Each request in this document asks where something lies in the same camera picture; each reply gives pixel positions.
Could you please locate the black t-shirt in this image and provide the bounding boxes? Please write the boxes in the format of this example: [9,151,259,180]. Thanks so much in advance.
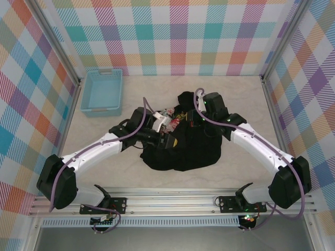
[139,90,222,172]

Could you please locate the black controller board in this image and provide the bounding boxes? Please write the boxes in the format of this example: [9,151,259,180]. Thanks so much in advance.
[90,214,117,227]
[237,213,256,230]

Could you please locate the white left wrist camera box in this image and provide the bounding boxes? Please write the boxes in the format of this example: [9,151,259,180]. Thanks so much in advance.
[152,111,172,133]

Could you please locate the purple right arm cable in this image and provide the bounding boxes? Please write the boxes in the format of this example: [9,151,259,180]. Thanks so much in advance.
[194,87,307,233]

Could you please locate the aluminium frame bar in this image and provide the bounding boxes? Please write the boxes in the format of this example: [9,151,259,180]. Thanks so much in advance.
[305,213,328,251]
[260,0,314,82]
[261,75,292,161]
[56,77,84,157]
[22,216,44,251]
[30,0,82,85]

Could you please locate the white slotted cable duct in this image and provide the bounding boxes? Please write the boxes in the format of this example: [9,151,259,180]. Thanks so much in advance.
[41,215,240,227]

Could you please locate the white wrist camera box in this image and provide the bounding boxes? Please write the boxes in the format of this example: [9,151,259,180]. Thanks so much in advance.
[195,93,206,113]
[152,111,172,133]

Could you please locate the light blue plastic basket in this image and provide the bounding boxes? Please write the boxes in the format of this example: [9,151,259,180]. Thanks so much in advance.
[80,69,124,118]

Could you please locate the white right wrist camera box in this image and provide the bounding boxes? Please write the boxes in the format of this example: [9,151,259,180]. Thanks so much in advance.
[195,93,206,113]

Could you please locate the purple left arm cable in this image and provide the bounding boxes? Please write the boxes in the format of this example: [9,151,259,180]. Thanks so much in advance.
[49,96,158,234]

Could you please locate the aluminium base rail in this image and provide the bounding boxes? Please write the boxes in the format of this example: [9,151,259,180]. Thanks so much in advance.
[28,186,318,216]

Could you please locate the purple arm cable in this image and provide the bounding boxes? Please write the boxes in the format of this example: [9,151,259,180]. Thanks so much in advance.
[194,87,307,233]
[49,96,158,234]

